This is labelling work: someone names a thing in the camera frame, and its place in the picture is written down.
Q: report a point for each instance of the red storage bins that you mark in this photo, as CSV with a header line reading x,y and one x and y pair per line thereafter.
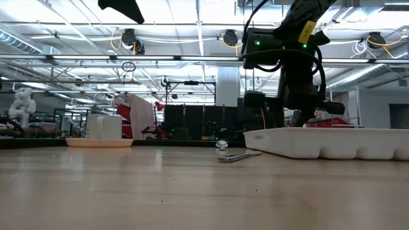
x,y
335,122

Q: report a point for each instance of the black partition panels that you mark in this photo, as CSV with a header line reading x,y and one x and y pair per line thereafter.
x,y
198,118

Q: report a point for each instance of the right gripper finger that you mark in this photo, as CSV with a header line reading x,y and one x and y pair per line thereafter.
x,y
309,116
299,118

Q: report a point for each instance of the red lamp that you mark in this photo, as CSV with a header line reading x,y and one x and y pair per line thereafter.
x,y
158,106

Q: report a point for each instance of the white sheet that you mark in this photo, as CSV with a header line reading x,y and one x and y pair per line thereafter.
x,y
140,116

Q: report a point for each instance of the white plastic cutlery tray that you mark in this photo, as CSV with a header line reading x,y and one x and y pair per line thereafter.
x,y
319,142

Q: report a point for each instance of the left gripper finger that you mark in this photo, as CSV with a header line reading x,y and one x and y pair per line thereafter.
x,y
124,8

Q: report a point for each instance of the white column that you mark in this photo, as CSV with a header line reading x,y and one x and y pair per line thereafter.
x,y
227,86

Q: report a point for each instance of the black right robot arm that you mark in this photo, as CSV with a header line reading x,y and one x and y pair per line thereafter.
x,y
303,12

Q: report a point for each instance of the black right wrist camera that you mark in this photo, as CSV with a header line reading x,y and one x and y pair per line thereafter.
x,y
260,48

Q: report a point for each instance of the red cabinet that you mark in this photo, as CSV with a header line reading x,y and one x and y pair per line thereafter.
x,y
123,115

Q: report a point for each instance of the black overhead rig frame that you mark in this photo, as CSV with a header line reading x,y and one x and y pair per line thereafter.
x,y
96,57

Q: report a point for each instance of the yellow tag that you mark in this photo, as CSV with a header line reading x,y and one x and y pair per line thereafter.
x,y
307,32

